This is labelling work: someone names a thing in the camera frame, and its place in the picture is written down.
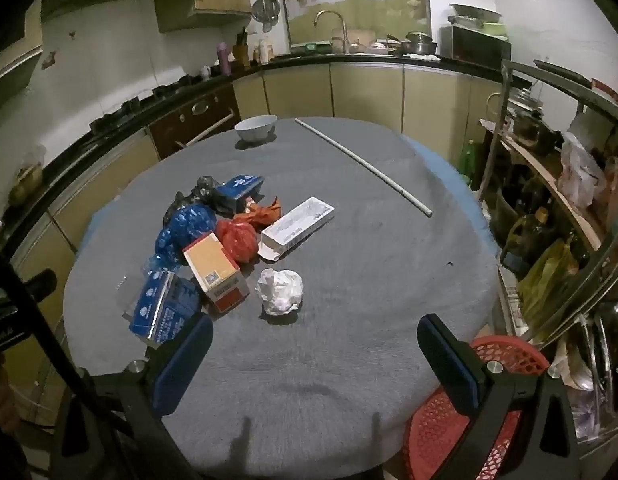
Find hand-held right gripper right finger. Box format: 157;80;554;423
416;313;584;480

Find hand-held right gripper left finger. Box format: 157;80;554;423
52;312;215;480

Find large blue carton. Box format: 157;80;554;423
122;270;205;350

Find red plastic basket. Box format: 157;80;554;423
403;336;552;480

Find clear plastic cup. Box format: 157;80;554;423
116;257;162;301

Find orange white box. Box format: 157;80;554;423
182;232;250;315

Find white tissue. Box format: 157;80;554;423
255;268;304;317

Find red plastic bag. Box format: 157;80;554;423
215;219;260;264

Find blue plastic bag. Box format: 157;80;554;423
154;203;217;266

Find orange red wrapper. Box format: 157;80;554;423
233;196;285;226

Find black plastic bag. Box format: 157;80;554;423
163;176;235;226

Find long white box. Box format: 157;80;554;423
259;196;336;262

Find small blue box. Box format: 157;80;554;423
216;175;265;211

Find yellow plastic bag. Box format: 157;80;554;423
516;240;572;321

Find oil bottle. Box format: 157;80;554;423
504;207;552;276

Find green bottle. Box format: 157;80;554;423
459;139;477;181

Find long white stick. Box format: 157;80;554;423
294;118;434;218

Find white plastic bag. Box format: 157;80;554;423
556;112;610;211

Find white bowl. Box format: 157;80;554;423
234;115;279;145

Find dark cooking pot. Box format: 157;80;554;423
506;87;544;141

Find black gas stove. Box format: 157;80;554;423
89;74;235;136

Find metal shelf rack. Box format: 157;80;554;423
476;59;618;461

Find kitchen counter cabinets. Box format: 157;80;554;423
0;52;504;281

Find knife block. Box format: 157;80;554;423
233;27;251;68

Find steel pot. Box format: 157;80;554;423
404;31;438;55

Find black countertop oven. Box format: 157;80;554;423
440;25;512;66

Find metal basin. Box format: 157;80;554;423
449;3;504;23

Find metal faucet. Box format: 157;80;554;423
314;10;349;55

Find hanging metal strainer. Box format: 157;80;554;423
252;0;281;33

